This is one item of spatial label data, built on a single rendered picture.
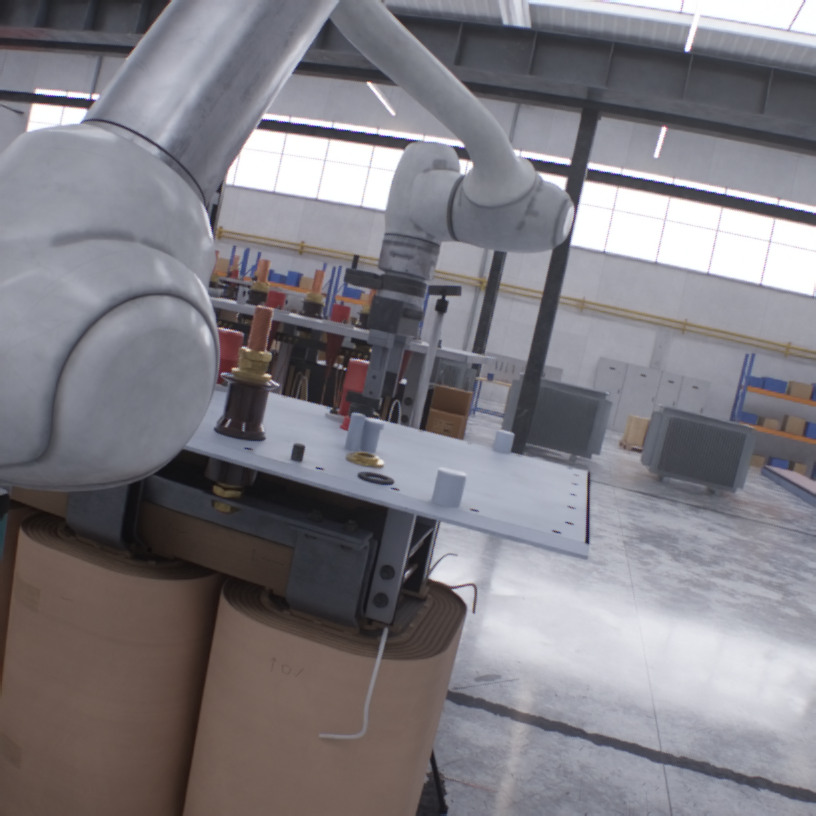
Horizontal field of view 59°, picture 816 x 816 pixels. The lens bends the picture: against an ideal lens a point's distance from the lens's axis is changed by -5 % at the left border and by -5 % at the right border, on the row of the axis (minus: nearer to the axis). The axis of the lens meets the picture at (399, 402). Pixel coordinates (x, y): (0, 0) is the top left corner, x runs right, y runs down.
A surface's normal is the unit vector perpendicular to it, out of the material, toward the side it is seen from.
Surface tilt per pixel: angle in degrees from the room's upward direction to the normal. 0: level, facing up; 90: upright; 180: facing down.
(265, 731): 90
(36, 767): 90
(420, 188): 87
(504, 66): 90
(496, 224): 139
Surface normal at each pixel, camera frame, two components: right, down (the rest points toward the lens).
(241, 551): -0.25, 0.04
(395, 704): 0.45, 0.18
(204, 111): 0.69, 0.07
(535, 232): -0.16, 0.64
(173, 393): 0.80, 0.33
